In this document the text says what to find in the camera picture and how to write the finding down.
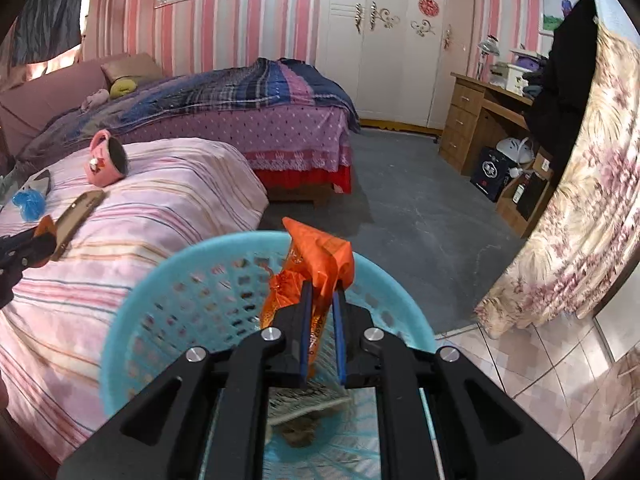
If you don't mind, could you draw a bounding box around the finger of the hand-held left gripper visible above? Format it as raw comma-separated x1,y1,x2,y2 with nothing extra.
0,231,52,272

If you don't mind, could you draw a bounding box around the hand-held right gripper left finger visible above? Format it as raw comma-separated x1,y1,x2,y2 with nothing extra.
57,280,315,480

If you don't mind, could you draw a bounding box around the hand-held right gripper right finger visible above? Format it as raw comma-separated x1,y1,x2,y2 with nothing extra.
332,287,585,480

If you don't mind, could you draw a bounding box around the orange peel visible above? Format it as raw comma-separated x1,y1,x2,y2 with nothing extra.
34,215,60,265

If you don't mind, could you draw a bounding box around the orange snack wrapper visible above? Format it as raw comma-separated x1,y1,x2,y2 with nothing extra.
260,217,356,378

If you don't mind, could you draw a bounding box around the brown paper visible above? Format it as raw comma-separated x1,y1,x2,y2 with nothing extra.
277,417,321,448

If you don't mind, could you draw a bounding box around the light blue plastic basket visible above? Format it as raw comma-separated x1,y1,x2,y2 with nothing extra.
99,230,437,480

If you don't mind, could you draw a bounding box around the blue plastic bag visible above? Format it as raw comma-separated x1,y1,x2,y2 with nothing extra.
12,189,46,222

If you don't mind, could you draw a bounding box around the brown phone case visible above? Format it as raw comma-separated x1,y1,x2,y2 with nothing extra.
49,189,107,262

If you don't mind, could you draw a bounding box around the pink toy cup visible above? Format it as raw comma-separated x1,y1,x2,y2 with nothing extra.
84,129,128,186

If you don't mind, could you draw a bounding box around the pink cloth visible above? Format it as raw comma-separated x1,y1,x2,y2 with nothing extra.
80,88,110,111

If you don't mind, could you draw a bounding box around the green pillow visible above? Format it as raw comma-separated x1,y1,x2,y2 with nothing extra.
109,77,138,99

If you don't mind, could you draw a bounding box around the purple bed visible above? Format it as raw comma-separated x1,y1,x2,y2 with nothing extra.
0,52,361,208

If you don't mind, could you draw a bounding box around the brown pillow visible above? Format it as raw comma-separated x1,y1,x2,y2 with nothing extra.
100,52,163,86

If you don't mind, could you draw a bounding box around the black box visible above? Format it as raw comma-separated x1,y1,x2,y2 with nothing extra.
470,146,521,203

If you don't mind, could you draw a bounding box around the brown cardboard box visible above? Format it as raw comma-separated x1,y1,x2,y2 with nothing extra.
497,157,556,238

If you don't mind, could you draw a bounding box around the dark grey curtain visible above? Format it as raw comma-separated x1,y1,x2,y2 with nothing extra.
10,0,86,66

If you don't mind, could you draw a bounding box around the wooden desk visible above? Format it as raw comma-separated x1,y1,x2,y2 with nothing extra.
438,72,556,176

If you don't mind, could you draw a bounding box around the plaid blanket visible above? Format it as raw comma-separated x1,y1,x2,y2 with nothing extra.
20,57,361,161

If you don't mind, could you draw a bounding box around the white wardrobe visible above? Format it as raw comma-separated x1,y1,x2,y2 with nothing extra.
315,0,476,131

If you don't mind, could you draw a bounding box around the floral curtain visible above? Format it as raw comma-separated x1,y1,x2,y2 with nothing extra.
475,25,640,341

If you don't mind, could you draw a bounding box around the white box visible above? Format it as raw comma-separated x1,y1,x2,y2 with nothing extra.
490,62,526,93

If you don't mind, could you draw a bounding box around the desk lamp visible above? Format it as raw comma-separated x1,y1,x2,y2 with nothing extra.
475,35,501,81

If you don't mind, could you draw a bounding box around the purple white container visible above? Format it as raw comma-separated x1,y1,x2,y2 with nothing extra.
510,49,543,73

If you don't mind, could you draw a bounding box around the black hanging garment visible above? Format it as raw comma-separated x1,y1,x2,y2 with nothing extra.
525,0,601,176

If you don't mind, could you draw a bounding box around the small wall poster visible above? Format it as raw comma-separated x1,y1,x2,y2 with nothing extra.
540,0,576,36

